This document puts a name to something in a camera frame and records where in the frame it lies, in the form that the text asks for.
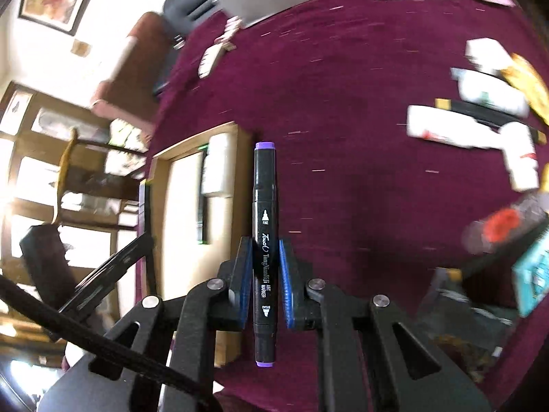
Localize red number candle packet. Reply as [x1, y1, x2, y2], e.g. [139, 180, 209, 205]
[462, 192, 549, 259]

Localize white spray bottle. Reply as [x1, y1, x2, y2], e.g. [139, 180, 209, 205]
[406, 105, 503, 152]

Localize teal box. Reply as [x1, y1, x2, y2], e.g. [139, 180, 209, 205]
[511, 231, 549, 319]

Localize purple-capped black marker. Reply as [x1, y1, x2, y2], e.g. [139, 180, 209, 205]
[252, 141, 279, 368]

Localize green-capped black marker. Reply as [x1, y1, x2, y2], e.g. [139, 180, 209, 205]
[198, 141, 213, 246]

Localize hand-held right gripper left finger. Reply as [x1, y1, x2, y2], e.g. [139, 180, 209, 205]
[88, 236, 255, 398]

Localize cardboard tray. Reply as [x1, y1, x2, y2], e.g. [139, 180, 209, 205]
[137, 121, 255, 370]

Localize maroon tablecloth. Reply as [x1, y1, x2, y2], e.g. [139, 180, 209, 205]
[137, 0, 549, 412]

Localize small white bottle green label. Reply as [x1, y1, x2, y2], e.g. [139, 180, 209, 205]
[450, 68, 531, 117]

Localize yellow packet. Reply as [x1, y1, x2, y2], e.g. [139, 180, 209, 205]
[501, 54, 549, 115]

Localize white bottle red label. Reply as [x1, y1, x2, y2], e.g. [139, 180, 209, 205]
[499, 122, 542, 193]

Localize yellow-capped black marker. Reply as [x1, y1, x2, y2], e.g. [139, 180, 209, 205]
[435, 232, 545, 285]
[434, 98, 549, 146]

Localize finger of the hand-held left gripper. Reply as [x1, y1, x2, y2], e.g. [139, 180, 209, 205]
[57, 232, 156, 315]

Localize white keychain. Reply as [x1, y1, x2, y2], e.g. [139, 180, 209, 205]
[197, 16, 242, 79]

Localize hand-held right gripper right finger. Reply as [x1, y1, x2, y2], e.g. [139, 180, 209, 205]
[279, 239, 490, 412]

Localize brown armchair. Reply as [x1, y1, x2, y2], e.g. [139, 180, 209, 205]
[89, 11, 177, 135]

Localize black braided strap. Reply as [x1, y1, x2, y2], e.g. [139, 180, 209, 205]
[0, 274, 207, 401]

